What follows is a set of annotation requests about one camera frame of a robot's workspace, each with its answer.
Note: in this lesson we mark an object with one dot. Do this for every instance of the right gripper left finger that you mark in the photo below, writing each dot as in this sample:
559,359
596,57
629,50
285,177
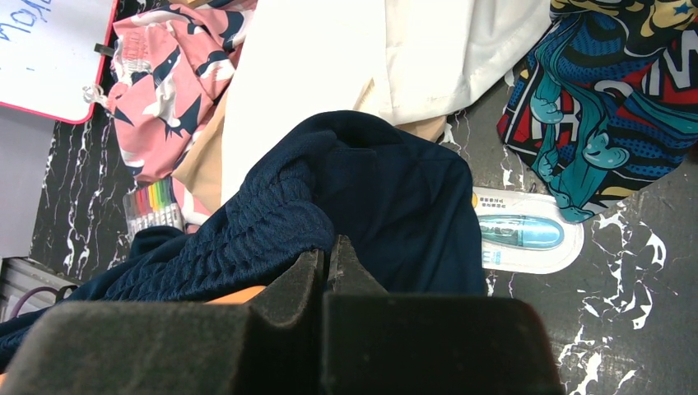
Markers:
291,298

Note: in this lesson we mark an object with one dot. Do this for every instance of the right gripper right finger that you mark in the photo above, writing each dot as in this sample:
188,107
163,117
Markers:
346,274

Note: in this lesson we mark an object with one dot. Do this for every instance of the navy blue shorts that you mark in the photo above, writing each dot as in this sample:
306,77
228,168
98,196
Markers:
404,203

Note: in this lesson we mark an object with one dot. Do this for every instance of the orange hanger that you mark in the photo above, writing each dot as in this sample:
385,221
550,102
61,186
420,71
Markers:
239,297

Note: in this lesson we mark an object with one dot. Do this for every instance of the beige shorts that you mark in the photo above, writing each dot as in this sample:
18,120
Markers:
200,171

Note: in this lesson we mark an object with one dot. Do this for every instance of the white shorts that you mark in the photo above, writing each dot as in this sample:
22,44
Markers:
402,61

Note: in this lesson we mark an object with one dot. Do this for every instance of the pink patterned shorts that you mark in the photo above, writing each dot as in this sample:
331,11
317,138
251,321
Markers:
171,67

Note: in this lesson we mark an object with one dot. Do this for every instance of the comic print shorts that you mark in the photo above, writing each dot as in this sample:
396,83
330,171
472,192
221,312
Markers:
606,103

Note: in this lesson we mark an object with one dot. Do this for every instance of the colour marker pack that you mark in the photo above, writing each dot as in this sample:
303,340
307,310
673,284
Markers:
153,205

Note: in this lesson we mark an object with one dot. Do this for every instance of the blue correction tape package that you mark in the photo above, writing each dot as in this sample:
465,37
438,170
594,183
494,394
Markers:
525,232

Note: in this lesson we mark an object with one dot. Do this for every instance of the pink framed whiteboard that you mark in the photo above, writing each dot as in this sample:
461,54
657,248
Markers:
48,55

